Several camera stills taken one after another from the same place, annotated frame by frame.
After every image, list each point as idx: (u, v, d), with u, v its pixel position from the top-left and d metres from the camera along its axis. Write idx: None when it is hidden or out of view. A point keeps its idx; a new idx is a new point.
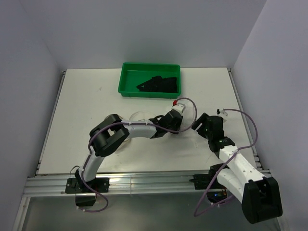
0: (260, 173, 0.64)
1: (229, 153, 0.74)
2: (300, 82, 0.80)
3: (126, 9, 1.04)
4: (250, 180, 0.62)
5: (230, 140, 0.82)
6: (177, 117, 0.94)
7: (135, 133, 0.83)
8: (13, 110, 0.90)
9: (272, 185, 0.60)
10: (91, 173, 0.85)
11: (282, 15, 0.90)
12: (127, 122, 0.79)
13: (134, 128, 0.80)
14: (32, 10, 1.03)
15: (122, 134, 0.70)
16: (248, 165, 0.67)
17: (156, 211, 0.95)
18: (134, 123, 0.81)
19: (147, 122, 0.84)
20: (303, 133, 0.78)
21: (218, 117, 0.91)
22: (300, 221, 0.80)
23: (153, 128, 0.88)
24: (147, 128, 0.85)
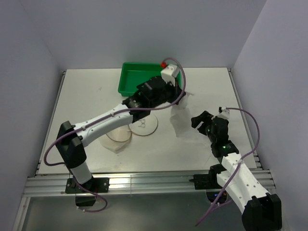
0: (263, 189, 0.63)
1: (233, 163, 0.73)
2: (300, 84, 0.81)
3: (126, 9, 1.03)
4: (252, 197, 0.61)
5: (234, 147, 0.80)
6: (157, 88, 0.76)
7: (102, 131, 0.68)
8: (13, 111, 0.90)
9: (275, 201, 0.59)
10: (84, 174, 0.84)
11: (282, 17, 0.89)
12: (81, 128, 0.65)
13: (94, 130, 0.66)
14: (30, 9, 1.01)
15: (74, 146, 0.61)
16: (252, 178, 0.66)
17: (157, 211, 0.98)
18: (92, 123, 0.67)
19: (112, 114, 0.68)
20: (303, 135, 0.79)
21: (223, 120, 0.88)
22: (299, 221, 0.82)
23: (125, 114, 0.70)
24: (115, 119, 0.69)
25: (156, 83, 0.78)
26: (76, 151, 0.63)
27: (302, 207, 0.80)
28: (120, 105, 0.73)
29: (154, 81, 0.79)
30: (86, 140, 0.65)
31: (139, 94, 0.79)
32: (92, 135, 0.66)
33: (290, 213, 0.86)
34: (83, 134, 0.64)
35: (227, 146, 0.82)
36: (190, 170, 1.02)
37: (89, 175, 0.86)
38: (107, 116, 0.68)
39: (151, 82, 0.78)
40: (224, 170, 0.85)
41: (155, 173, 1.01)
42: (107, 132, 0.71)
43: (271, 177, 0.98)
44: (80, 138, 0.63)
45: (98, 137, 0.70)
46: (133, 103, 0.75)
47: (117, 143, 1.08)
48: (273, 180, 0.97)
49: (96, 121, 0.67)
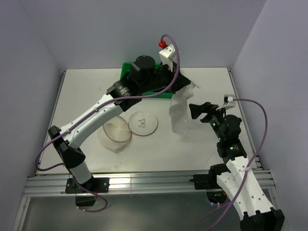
0: (268, 202, 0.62)
1: (240, 169, 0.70)
2: (300, 84, 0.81)
3: (126, 9, 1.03)
4: (257, 211, 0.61)
5: (242, 150, 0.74)
6: (146, 69, 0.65)
7: (91, 128, 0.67)
8: (13, 111, 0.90)
9: (279, 218, 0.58)
10: (83, 175, 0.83)
11: (282, 16, 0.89)
12: (66, 132, 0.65)
13: (79, 131, 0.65)
14: (30, 8, 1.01)
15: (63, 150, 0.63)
16: (258, 190, 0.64)
17: (157, 211, 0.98)
18: (76, 124, 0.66)
19: (96, 109, 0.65)
20: (304, 135, 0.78)
21: (237, 121, 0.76)
22: (299, 222, 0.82)
23: (110, 106, 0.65)
24: (101, 113, 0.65)
25: (145, 61, 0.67)
26: (67, 156, 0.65)
27: (302, 207, 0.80)
28: (105, 95, 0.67)
29: (143, 59, 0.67)
30: (75, 143, 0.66)
31: (127, 77, 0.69)
32: (79, 137, 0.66)
33: (290, 213, 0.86)
34: (69, 138, 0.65)
35: (234, 147, 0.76)
36: (190, 170, 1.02)
37: (88, 175, 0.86)
38: (90, 113, 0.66)
39: (138, 61, 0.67)
40: (225, 172, 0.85)
41: (155, 173, 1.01)
42: (99, 127, 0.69)
43: (271, 178, 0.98)
44: (66, 143, 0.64)
45: (90, 135, 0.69)
46: (120, 90, 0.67)
47: (117, 143, 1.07)
48: (273, 180, 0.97)
49: (81, 121, 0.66)
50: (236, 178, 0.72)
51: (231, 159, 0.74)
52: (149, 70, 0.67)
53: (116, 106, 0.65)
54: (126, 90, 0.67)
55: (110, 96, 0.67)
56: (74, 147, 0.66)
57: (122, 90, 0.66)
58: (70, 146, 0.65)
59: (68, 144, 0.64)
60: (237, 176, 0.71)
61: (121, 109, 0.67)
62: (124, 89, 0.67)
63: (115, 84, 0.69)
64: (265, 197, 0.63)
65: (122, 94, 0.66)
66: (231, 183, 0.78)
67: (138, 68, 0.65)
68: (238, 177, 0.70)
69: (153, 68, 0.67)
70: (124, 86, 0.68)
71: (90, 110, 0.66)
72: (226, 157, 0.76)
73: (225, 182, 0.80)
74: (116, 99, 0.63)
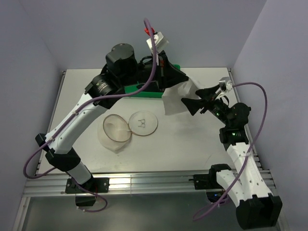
0: (267, 188, 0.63)
1: (240, 154, 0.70)
2: (300, 84, 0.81)
3: (127, 8, 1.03)
4: (253, 195, 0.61)
5: (244, 137, 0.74)
6: (123, 60, 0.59)
7: (74, 133, 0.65)
8: (13, 110, 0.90)
9: (275, 204, 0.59)
10: (83, 175, 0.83)
11: (282, 16, 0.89)
12: (50, 139, 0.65)
13: (62, 137, 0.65)
14: (30, 8, 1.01)
15: (51, 158, 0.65)
16: (257, 176, 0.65)
17: (157, 211, 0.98)
18: (58, 132, 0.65)
19: (74, 113, 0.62)
20: (304, 135, 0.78)
21: (246, 110, 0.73)
22: (300, 222, 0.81)
23: (90, 108, 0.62)
24: (82, 116, 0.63)
25: (122, 51, 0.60)
26: (56, 161, 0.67)
27: (302, 207, 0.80)
28: (83, 95, 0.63)
29: (121, 50, 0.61)
30: (62, 148, 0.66)
31: (108, 70, 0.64)
32: (64, 143, 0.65)
33: (291, 213, 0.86)
34: (54, 146, 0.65)
35: (237, 133, 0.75)
36: (190, 170, 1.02)
37: (88, 174, 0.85)
38: (70, 118, 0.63)
39: (115, 51, 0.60)
40: (225, 170, 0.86)
41: (155, 173, 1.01)
42: (85, 128, 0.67)
43: (271, 177, 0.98)
44: (52, 151, 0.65)
45: (77, 137, 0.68)
46: (97, 86, 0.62)
47: (117, 143, 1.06)
48: (273, 180, 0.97)
49: (62, 127, 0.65)
50: (234, 162, 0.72)
51: (232, 143, 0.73)
52: (127, 63, 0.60)
53: (96, 106, 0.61)
54: (106, 85, 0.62)
55: (89, 96, 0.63)
56: (63, 151, 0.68)
57: (100, 86, 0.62)
58: (57, 153, 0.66)
59: (54, 151, 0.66)
60: (236, 162, 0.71)
61: (103, 108, 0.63)
62: (103, 84, 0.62)
63: (94, 80, 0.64)
64: (264, 184, 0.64)
65: (101, 90, 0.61)
66: (229, 178, 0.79)
67: (114, 60, 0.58)
68: (237, 163, 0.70)
69: (133, 58, 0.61)
70: (104, 81, 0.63)
71: (70, 115, 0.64)
72: (227, 143, 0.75)
73: (224, 177, 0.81)
74: (94, 99, 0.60)
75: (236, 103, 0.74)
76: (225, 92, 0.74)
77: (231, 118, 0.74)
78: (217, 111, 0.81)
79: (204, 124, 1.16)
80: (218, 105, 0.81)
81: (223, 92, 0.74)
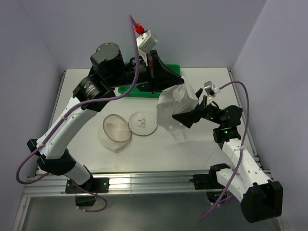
0: (265, 176, 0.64)
1: (235, 148, 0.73)
2: (300, 84, 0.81)
3: (126, 9, 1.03)
4: (254, 183, 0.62)
5: (236, 134, 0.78)
6: (108, 61, 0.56)
7: (64, 138, 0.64)
8: (13, 111, 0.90)
9: (276, 188, 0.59)
10: (81, 176, 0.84)
11: (282, 16, 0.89)
12: (42, 145, 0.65)
13: (53, 143, 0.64)
14: (30, 8, 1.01)
15: (43, 163, 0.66)
16: (254, 165, 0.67)
17: (157, 211, 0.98)
18: (49, 137, 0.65)
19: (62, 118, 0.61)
20: (304, 135, 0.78)
21: (237, 110, 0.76)
22: (300, 222, 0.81)
23: (78, 112, 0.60)
24: (70, 121, 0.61)
25: (108, 51, 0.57)
26: (48, 166, 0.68)
27: (301, 207, 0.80)
28: (72, 98, 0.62)
29: (107, 49, 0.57)
30: (53, 154, 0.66)
31: (95, 72, 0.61)
32: (54, 148, 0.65)
33: (291, 213, 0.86)
34: (45, 152, 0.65)
35: (229, 131, 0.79)
36: (190, 170, 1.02)
37: (87, 173, 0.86)
38: (59, 123, 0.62)
39: (100, 51, 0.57)
40: (224, 168, 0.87)
41: (155, 173, 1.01)
42: (76, 132, 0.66)
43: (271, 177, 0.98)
44: (44, 156, 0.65)
45: (68, 143, 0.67)
46: (85, 89, 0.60)
47: (117, 143, 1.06)
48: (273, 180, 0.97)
49: (52, 132, 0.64)
50: (231, 158, 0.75)
51: (226, 140, 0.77)
52: (113, 63, 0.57)
53: (84, 110, 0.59)
54: (94, 88, 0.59)
55: (77, 99, 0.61)
56: (55, 156, 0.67)
57: (87, 88, 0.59)
58: (48, 159, 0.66)
59: (45, 157, 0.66)
60: (233, 157, 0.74)
61: (91, 110, 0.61)
62: (90, 86, 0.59)
63: (82, 82, 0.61)
64: (262, 172, 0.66)
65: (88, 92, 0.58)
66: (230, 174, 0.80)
67: (99, 61, 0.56)
68: (234, 157, 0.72)
69: (119, 58, 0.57)
70: (92, 82, 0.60)
71: (59, 120, 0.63)
72: (222, 141, 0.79)
73: (224, 175, 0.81)
74: (81, 104, 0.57)
75: (227, 107, 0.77)
76: (213, 97, 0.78)
77: (224, 121, 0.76)
78: (211, 116, 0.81)
79: (204, 124, 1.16)
80: (210, 112, 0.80)
81: (211, 97, 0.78)
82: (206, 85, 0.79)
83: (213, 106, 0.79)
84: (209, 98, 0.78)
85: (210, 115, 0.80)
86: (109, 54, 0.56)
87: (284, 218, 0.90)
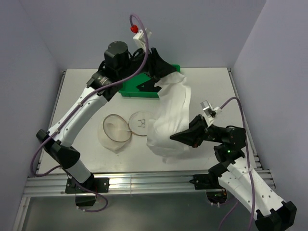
0: (279, 198, 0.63)
1: (243, 171, 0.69)
2: (299, 84, 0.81)
3: (127, 9, 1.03)
4: (271, 210, 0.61)
5: (239, 151, 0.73)
6: (120, 55, 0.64)
7: (80, 123, 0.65)
8: (13, 111, 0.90)
9: (292, 211, 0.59)
10: (83, 173, 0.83)
11: (282, 17, 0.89)
12: (56, 132, 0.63)
13: (69, 128, 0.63)
14: (30, 9, 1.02)
15: (57, 149, 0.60)
16: (266, 188, 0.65)
17: (157, 211, 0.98)
18: (64, 123, 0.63)
19: (80, 103, 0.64)
20: (304, 136, 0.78)
21: (242, 131, 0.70)
22: (300, 222, 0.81)
23: (94, 97, 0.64)
24: (87, 106, 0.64)
25: (118, 47, 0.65)
26: (62, 154, 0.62)
27: (301, 207, 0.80)
28: (85, 89, 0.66)
29: (116, 46, 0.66)
30: (67, 140, 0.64)
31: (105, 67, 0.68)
32: (70, 134, 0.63)
33: None
34: (60, 137, 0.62)
35: (232, 150, 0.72)
36: (190, 170, 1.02)
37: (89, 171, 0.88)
38: (75, 109, 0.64)
39: (110, 49, 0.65)
40: (225, 172, 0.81)
41: (155, 173, 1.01)
42: (88, 120, 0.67)
43: (271, 177, 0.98)
44: (58, 142, 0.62)
45: (80, 130, 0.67)
46: (99, 80, 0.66)
47: (117, 143, 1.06)
48: (273, 180, 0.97)
49: (68, 118, 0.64)
50: (239, 179, 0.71)
51: (231, 162, 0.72)
52: (124, 57, 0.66)
53: (100, 96, 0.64)
54: (107, 79, 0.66)
55: (91, 88, 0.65)
56: (67, 145, 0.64)
57: (102, 80, 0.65)
58: (62, 145, 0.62)
59: (60, 143, 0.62)
60: (241, 179, 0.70)
61: (105, 98, 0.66)
62: (103, 79, 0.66)
63: (94, 75, 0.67)
64: (274, 193, 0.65)
65: (103, 83, 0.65)
66: (234, 183, 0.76)
67: (112, 55, 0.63)
68: (244, 180, 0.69)
69: (126, 53, 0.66)
70: (104, 75, 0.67)
71: (74, 107, 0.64)
72: (226, 161, 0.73)
73: (229, 183, 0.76)
74: (98, 89, 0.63)
75: (230, 130, 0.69)
76: (214, 118, 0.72)
77: (228, 144, 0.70)
78: (212, 136, 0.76)
79: None
80: (211, 133, 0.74)
81: (211, 118, 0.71)
82: (203, 105, 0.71)
83: (213, 127, 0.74)
84: (209, 120, 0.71)
85: (211, 135, 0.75)
86: (118, 50, 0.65)
87: None
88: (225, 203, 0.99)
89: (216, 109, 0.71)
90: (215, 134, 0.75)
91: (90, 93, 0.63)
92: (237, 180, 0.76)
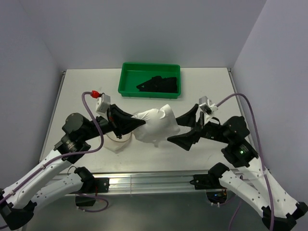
0: (293, 199, 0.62)
1: (258, 174, 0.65)
2: (298, 85, 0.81)
3: (126, 9, 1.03)
4: (287, 214, 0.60)
5: (251, 150, 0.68)
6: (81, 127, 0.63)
7: (38, 186, 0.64)
8: (12, 110, 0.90)
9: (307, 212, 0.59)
10: (74, 186, 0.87)
11: (282, 17, 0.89)
12: (10, 194, 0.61)
13: (25, 190, 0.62)
14: (30, 9, 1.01)
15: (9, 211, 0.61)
16: (281, 191, 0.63)
17: (157, 211, 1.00)
18: (21, 185, 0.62)
19: (42, 166, 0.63)
20: (303, 136, 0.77)
21: (240, 123, 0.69)
22: (300, 222, 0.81)
23: (57, 162, 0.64)
24: (48, 170, 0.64)
25: (74, 121, 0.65)
26: (12, 218, 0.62)
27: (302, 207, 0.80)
28: (53, 150, 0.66)
29: (72, 118, 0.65)
30: (21, 203, 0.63)
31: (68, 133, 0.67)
32: (24, 198, 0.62)
33: None
34: (13, 200, 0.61)
35: (242, 148, 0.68)
36: (190, 170, 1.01)
37: (80, 180, 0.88)
38: (36, 172, 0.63)
39: (69, 122, 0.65)
40: (225, 172, 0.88)
41: (154, 173, 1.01)
42: (47, 182, 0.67)
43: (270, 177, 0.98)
44: (10, 205, 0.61)
45: (37, 191, 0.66)
46: (67, 144, 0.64)
47: (117, 143, 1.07)
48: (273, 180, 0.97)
49: (26, 180, 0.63)
50: (251, 180, 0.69)
51: (246, 165, 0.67)
52: (83, 128, 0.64)
53: (64, 161, 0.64)
54: (74, 145, 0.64)
55: (58, 151, 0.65)
56: (21, 207, 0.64)
57: (70, 145, 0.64)
58: (14, 207, 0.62)
59: (12, 206, 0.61)
60: (254, 181, 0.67)
61: (70, 162, 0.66)
62: (72, 143, 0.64)
63: (63, 138, 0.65)
64: (288, 195, 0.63)
65: (70, 148, 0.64)
66: (236, 182, 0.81)
67: (69, 131, 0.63)
68: (258, 183, 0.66)
69: (86, 122, 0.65)
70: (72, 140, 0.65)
71: (36, 169, 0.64)
72: (238, 161, 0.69)
73: (231, 183, 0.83)
74: (63, 156, 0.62)
75: (228, 120, 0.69)
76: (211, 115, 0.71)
77: (230, 135, 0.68)
78: (211, 134, 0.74)
79: None
80: (209, 130, 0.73)
81: (208, 115, 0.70)
82: (201, 102, 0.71)
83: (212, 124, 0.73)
84: (206, 117, 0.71)
85: (211, 133, 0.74)
86: (76, 124, 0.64)
87: None
88: (225, 203, 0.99)
89: (212, 106, 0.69)
90: (215, 132, 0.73)
91: (55, 158, 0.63)
92: (237, 180, 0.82)
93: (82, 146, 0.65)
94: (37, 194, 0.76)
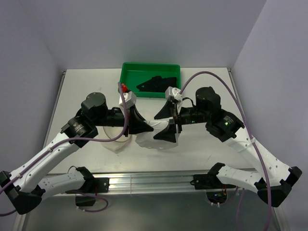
0: (285, 165, 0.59)
1: (246, 144, 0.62)
2: (298, 85, 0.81)
3: (126, 9, 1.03)
4: (281, 181, 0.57)
5: (236, 120, 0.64)
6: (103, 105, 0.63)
7: (45, 170, 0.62)
8: (13, 110, 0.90)
9: (300, 176, 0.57)
10: (79, 180, 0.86)
11: (281, 17, 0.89)
12: (17, 177, 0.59)
13: (32, 173, 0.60)
14: (30, 9, 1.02)
15: (16, 194, 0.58)
16: (271, 158, 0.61)
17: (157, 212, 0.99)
18: (29, 168, 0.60)
19: (49, 148, 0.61)
20: (303, 136, 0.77)
21: (211, 91, 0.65)
22: (300, 222, 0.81)
23: (65, 145, 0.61)
24: (56, 153, 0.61)
25: (96, 99, 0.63)
26: (19, 202, 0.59)
27: (302, 207, 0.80)
28: (59, 134, 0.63)
29: (94, 96, 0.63)
30: (28, 186, 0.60)
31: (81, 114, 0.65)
32: (32, 181, 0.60)
33: (292, 213, 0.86)
34: (20, 184, 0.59)
35: (225, 120, 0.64)
36: (190, 170, 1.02)
37: (82, 177, 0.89)
38: (43, 154, 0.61)
39: (89, 99, 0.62)
40: (221, 168, 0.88)
41: (154, 173, 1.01)
42: (54, 166, 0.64)
43: None
44: (17, 188, 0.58)
45: (44, 176, 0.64)
46: (74, 126, 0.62)
47: (117, 143, 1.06)
48: None
49: (33, 163, 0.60)
50: (241, 153, 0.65)
51: (232, 136, 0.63)
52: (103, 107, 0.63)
53: (71, 144, 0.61)
54: (83, 127, 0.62)
55: (65, 134, 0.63)
56: (28, 191, 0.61)
57: (77, 127, 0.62)
58: (22, 191, 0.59)
59: (19, 189, 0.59)
60: (243, 152, 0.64)
61: (77, 146, 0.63)
62: (79, 125, 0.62)
63: (70, 121, 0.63)
64: (279, 161, 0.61)
65: (77, 130, 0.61)
66: (230, 173, 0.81)
67: (89, 107, 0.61)
68: (247, 153, 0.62)
69: (105, 105, 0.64)
70: (81, 122, 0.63)
71: (44, 151, 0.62)
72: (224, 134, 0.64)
73: (226, 174, 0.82)
74: (70, 139, 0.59)
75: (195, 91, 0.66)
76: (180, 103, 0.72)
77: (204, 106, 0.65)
78: (191, 119, 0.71)
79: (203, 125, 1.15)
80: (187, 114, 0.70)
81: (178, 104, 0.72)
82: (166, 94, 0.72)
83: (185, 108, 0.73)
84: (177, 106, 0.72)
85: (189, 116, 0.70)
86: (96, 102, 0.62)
87: (283, 218, 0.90)
88: (225, 202, 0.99)
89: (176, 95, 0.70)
90: (193, 115, 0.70)
91: (62, 141, 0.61)
92: (232, 170, 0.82)
93: (91, 130, 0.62)
94: (45, 182, 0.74)
